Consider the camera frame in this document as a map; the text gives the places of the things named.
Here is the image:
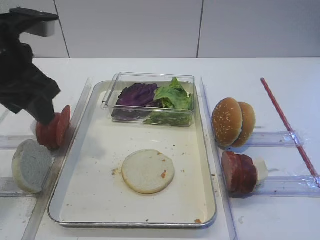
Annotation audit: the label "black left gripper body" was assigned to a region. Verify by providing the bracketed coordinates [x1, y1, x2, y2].
[0, 12, 40, 114]

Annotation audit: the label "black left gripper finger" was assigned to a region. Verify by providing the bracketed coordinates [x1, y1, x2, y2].
[33, 65, 61, 99]
[24, 96, 55, 125]

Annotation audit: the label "tomato slice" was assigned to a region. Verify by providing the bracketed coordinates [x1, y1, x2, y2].
[35, 113, 61, 150]
[56, 105, 71, 147]

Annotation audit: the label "bun slice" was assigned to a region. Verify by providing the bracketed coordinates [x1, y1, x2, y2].
[121, 149, 175, 194]
[11, 139, 53, 194]

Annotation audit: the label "green lettuce leaves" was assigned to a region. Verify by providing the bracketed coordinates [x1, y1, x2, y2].
[143, 77, 194, 127]

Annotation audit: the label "sliced meat patty stack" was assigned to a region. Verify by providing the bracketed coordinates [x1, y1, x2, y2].
[221, 151, 258, 195]

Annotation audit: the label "white meat pusher block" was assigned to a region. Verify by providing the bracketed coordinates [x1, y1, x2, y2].
[253, 157, 268, 186]

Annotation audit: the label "purple cabbage leaves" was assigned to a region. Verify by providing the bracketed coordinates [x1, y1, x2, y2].
[111, 83, 160, 122]

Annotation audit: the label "metal baking tray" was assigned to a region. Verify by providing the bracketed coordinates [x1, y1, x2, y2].
[48, 81, 217, 229]

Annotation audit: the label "left clear tray guide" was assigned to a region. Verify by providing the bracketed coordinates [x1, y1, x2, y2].
[21, 78, 93, 240]

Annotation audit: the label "clear tray guide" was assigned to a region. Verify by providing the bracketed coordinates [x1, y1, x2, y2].
[21, 78, 93, 240]
[199, 77, 239, 240]

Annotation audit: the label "clear plastic salad container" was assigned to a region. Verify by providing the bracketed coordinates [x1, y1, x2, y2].
[102, 72, 196, 127]

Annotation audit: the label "sesame bun top front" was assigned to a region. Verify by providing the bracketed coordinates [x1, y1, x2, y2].
[212, 97, 243, 147]

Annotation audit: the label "sesame bun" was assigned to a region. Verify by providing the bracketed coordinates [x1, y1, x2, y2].
[212, 97, 243, 147]
[231, 102, 256, 148]

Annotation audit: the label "right clear tray guide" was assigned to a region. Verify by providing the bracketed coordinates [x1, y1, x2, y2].
[199, 77, 239, 240]

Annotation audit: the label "sesame bun top rear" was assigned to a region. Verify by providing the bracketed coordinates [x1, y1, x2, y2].
[231, 102, 256, 148]

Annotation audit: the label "red plastic stop rod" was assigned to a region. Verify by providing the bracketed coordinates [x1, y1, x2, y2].
[260, 77, 320, 188]

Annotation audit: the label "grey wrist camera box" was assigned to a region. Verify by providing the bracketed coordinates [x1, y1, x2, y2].
[9, 7, 59, 38]

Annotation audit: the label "right bun clear rail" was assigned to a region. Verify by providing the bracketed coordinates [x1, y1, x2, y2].
[244, 131, 305, 147]

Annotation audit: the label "right meat clear rail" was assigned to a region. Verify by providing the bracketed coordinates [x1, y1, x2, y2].
[251, 175, 320, 197]

